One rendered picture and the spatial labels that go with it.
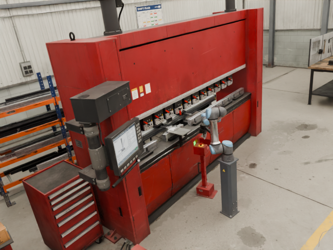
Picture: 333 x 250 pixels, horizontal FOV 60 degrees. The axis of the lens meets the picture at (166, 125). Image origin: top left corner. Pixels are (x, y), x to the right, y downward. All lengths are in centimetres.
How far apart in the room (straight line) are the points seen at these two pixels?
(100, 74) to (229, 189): 201
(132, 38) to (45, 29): 438
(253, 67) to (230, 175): 245
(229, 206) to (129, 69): 202
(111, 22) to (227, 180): 217
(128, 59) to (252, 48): 275
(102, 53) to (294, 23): 894
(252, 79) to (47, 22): 466
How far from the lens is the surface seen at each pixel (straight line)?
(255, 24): 524
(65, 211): 320
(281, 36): 1123
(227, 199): 369
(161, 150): 357
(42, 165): 498
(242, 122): 536
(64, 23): 747
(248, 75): 544
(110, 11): 309
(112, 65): 271
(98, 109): 222
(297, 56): 1106
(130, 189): 316
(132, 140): 260
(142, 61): 326
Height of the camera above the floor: 252
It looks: 23 degrees down
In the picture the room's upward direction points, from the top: 7 degrees counter-clockwise
